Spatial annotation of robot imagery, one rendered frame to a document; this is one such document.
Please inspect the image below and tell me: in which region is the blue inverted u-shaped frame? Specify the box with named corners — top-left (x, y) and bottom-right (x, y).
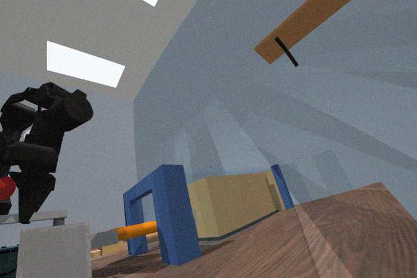
top-left (123, 164), bottom-right (189, 266)

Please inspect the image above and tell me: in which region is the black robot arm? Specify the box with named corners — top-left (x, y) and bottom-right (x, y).
top-left (0, 82), bottom-right (93, 179)

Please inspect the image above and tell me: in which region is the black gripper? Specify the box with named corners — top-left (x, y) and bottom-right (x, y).
top-left (3, 131), bottom-right (62, 224)

